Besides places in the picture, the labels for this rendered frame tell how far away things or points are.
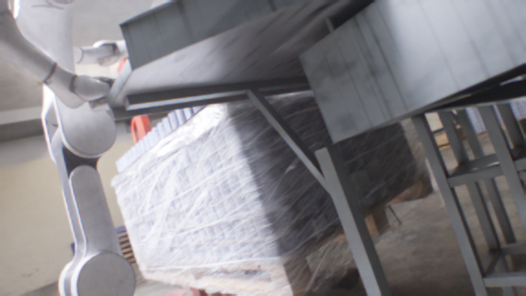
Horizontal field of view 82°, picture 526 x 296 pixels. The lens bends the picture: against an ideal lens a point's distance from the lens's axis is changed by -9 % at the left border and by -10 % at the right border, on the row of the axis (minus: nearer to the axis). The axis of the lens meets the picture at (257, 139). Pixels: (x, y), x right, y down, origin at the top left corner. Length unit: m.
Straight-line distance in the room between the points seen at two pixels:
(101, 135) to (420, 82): 0.81
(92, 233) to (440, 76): 0.89
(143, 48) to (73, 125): 0.40
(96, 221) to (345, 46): 0.77
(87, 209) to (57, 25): 0.57
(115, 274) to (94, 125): 0.41
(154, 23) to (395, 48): 0.47
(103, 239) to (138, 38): 0.56
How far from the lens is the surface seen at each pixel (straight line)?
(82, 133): 1.01
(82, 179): 1.01
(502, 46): 0.63
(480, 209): 1.40
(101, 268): 0.94
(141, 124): 2.65
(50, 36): 1.18
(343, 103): 0.75
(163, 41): 0.68
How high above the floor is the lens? 0.78
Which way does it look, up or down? 7 degrees up
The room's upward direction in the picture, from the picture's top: 20 degrees counter-clockwise
